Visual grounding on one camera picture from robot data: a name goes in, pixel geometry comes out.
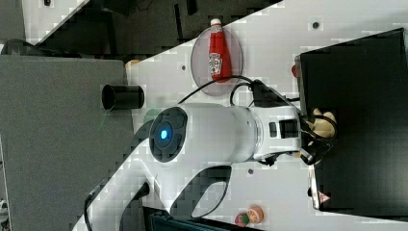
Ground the yellow plush peeled banana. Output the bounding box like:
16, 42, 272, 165
293, 108, 338, 159

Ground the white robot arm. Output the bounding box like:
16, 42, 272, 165
72, 103, 301, 231

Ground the black toaster oven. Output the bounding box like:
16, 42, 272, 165
295, 28, 408, 221

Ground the grey round plate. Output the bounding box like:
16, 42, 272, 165
191, 29, 242, 96

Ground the green round cup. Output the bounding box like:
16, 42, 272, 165
143, 109, 161, 123

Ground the red plush ketchup bottle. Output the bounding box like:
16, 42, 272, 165
208, 18, 232, 83

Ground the red plush strawberry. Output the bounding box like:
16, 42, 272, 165
291, 65, 297, 78

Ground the red green fruit toy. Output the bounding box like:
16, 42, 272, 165
235, 213, 250, 227

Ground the orange slice toy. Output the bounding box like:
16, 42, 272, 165
247, 206, 264, 223

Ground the black cable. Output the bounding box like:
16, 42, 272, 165
177, 75, 258, 107

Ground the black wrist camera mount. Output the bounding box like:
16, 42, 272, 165
250, 80, 300, 108

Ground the black cylinder post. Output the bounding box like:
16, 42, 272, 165
101, 85, 144, 111

